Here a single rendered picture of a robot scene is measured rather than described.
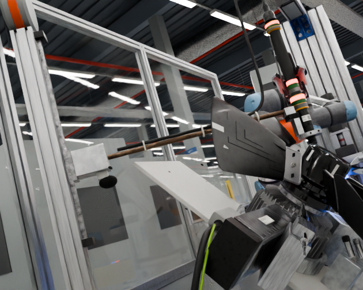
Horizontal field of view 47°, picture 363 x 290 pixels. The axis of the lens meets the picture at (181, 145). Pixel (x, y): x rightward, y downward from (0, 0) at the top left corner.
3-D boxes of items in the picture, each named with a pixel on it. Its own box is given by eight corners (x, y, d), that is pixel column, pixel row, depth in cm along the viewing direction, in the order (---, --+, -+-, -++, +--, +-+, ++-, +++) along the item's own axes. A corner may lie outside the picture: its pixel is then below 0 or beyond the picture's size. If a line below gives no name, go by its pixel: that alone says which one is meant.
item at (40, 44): (82, 247, 108) (31, 32, 119) (85, 246, 113) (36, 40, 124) (93, 244, 108) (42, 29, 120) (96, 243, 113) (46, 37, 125)
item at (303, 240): (304, 210, 106) (306, 264, 73) (297, 206, 107) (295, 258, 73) (309, 203, 106) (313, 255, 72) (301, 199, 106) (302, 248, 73)
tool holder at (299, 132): (297, 138, 117) (286, 106, 119) (289, 144, 124) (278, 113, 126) (326, 130, 118) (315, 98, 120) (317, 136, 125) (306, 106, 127)
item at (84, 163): (71, 180, 110) (64, 149, 112) (76, 183, 117) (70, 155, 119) (110, 170, 112) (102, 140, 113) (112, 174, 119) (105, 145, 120)
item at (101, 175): (99, 189, 112) (95, 172, 113) (101, 191, 116) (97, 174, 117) (118, 184, 113) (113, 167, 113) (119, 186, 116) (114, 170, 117)
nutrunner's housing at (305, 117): (309, 144, 119) (260, 2, 127) (305, 147, 123) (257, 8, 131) (322, 141, 119) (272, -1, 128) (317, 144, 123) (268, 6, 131)
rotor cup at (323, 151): (281, 186, 106) (309, 141, 103) (282, 174, 120) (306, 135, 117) (333, 216, 104) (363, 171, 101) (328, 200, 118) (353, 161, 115)
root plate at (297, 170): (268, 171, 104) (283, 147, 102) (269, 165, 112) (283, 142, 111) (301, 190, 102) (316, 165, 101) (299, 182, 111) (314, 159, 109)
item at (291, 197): (278, 193, 107) (282, 187, 107) (278, 181, 121) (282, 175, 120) (327, 222, 105) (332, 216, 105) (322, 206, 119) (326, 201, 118)
